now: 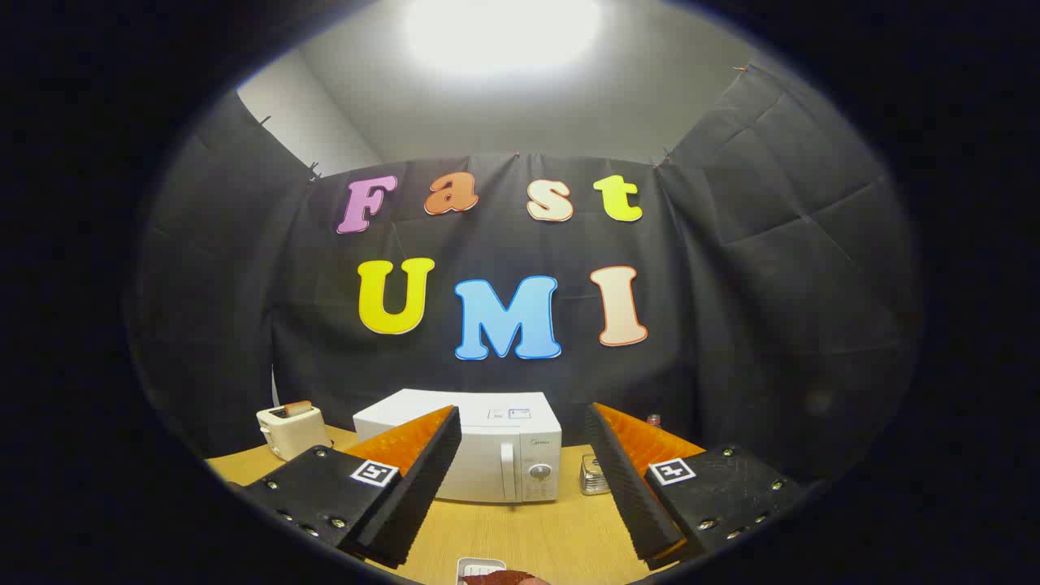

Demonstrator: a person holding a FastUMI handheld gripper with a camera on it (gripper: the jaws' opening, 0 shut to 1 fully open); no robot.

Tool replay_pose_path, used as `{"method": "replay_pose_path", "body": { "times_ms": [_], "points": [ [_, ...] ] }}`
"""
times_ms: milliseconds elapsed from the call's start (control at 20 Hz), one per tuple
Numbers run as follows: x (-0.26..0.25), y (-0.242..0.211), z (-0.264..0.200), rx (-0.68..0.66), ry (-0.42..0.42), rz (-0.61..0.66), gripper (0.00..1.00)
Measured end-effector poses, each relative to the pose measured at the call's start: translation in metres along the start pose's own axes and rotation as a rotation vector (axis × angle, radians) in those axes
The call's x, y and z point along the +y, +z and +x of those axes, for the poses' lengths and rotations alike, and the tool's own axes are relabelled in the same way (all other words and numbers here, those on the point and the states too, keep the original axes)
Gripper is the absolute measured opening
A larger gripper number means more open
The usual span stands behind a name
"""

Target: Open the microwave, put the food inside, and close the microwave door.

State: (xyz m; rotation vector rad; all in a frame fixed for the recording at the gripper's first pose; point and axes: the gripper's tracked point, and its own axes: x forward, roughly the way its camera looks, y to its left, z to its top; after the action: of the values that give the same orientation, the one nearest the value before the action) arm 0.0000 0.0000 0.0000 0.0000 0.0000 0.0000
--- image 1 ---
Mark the brown meat piece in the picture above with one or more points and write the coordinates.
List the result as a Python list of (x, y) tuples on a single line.
[(500, 578)]

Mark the toasted bread slice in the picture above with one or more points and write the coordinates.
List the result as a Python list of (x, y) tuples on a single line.
[(297, 408)]

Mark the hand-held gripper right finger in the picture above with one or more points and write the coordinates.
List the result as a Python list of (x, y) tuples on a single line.
[(630, 496)]

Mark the small white rectangular plate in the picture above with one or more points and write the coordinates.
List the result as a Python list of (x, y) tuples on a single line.
[(475, 565)]

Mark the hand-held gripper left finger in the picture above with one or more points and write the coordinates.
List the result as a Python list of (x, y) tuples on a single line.
[(414, 496)]

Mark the white toaster oven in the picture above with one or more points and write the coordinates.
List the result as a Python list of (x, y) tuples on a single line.
[(483, 459)]

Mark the cream toaster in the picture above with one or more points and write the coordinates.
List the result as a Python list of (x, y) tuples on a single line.
[(296, 437)]

